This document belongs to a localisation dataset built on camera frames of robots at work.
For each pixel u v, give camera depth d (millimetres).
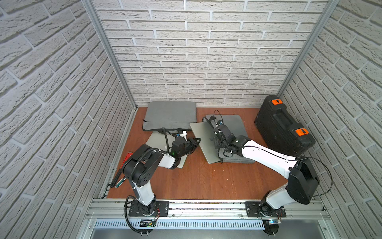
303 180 426
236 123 1014
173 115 1098
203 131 996
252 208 741
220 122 740
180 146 735
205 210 751
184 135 863
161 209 740
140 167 489
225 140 631
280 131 827
